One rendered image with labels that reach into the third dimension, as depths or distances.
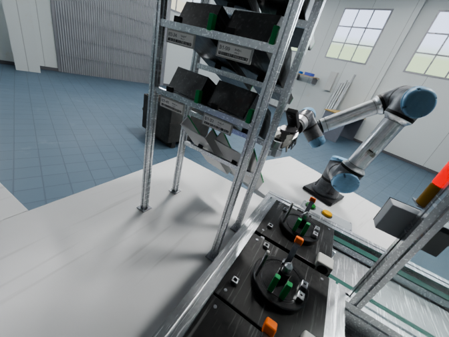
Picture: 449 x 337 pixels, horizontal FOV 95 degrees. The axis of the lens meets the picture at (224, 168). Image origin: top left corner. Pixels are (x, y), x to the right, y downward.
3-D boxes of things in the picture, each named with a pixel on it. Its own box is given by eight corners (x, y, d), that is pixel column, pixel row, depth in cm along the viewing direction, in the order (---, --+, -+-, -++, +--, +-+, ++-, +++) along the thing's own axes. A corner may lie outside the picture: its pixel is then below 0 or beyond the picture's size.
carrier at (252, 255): (251, 237, 67) (264, 207, 61) (326, 282, 58) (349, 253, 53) (211, 297, 47) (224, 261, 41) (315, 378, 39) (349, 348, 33)
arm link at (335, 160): (340, 176, 125) (352, 157, 119) (345, 187, 113) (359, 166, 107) (321, 170, 127) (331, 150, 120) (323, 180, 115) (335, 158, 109)
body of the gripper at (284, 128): (290, 150, 88) (302, 138, 95) (294, 133, 83) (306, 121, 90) (274, 145, 92) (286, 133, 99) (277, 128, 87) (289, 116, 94)
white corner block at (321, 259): (313, 259, 65) (319, 251, 63) (328, 267, 63) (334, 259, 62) (311, 269, 61) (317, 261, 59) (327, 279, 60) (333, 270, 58)
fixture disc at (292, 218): (284, 210, 81) (286, 206, 80) (320, 229, 76) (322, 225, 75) (274, 229, 70) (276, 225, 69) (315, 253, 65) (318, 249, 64)
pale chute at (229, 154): (234, 175, 93) (239, 167, 93) (257, 190, 86) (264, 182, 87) (214, 139, 69) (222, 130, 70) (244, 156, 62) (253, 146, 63)
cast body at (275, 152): (270, 153, 87) (276, 137, 85) (280, 156, 85) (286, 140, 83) (262, 154, 80) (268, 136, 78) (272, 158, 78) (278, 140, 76)
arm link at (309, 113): (320, 118, 101) (312, 102, 99) (312, 128, 94) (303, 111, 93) (306, 124, 107) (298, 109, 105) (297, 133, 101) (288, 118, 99)
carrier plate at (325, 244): (274, 202, 88) (276, 198, 87) (332, 233, 79) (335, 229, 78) (253, 234, 68) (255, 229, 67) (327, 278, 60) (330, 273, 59)
